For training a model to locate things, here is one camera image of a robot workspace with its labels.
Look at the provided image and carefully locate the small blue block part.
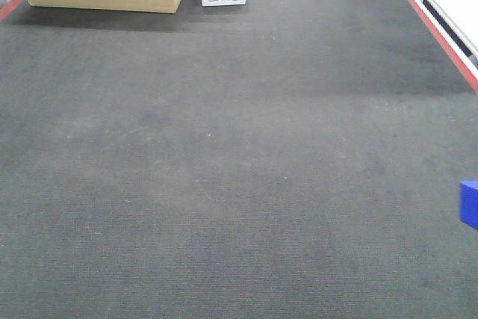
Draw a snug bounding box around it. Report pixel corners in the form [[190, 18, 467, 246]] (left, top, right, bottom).
[[459, 181, 478, 230]]

